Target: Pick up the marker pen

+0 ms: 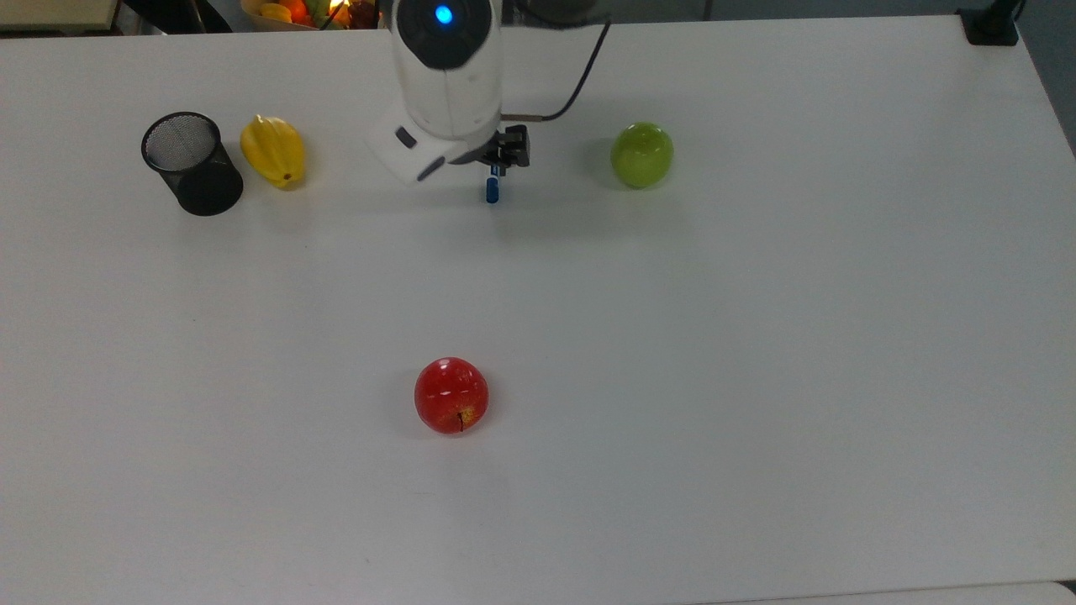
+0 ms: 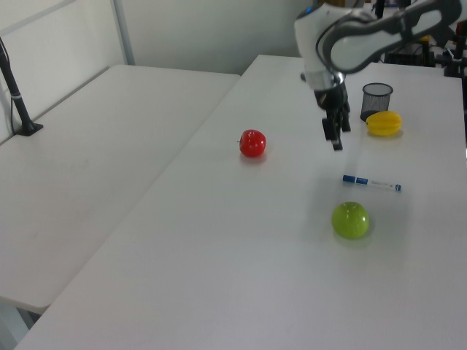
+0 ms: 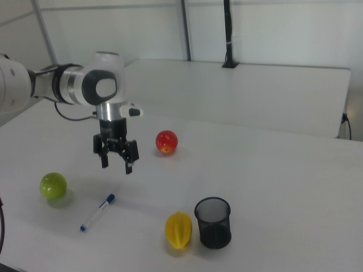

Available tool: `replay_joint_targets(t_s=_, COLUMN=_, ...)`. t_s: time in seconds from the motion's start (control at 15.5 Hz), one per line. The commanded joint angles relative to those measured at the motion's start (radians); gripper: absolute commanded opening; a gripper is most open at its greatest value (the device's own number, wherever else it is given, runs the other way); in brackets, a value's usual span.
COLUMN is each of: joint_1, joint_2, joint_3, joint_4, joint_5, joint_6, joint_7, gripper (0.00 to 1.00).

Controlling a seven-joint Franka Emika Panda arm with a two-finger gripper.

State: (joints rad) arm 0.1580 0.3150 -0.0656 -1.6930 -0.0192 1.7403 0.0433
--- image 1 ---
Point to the black clamp base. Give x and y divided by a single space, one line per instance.
992 23

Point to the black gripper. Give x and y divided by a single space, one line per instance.
494 149

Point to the bowl of toy fruit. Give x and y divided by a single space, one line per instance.
307 12

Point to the red toy apple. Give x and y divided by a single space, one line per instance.
451 395

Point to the black mesh pen cup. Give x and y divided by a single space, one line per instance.
197 168

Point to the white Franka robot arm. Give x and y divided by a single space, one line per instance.
445 84

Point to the blue capped white marker pen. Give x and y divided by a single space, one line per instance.
493 186

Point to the green toy apple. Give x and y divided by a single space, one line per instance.
641 155

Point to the yellow toy starfruit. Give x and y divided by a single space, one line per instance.
273 151

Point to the beige box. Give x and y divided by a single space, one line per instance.
55 13

